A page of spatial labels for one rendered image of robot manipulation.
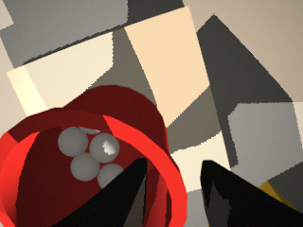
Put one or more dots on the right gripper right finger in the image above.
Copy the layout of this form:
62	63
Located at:
230	201

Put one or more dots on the grey marble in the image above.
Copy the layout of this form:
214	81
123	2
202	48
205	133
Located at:
84	167
73	141
107	173
104	148
89	131

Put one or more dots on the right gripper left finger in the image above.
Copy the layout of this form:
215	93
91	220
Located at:
121	203

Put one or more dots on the red cup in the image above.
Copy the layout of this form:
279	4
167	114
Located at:
37	187

